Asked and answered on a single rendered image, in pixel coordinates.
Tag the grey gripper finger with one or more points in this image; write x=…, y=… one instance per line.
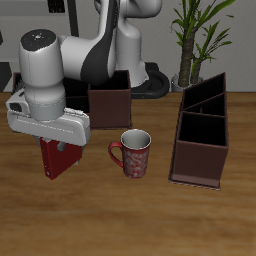
x=62, y=146
x=79, y=156

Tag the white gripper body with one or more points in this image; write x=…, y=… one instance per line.
x=50, y=128

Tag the red book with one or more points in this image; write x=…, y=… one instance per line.
x=56, y=161

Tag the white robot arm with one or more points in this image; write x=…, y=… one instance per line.
x=43, y=73

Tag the dark brown desk caddy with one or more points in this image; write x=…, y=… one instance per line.
x=110, y=105
x=200, y=156

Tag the red patterned mug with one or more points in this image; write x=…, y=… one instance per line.
x=135, y=160

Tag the green pot plant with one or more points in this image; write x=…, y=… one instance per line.
x=188, y=46

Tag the flat black base plate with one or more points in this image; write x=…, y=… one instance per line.
x=156, y=85

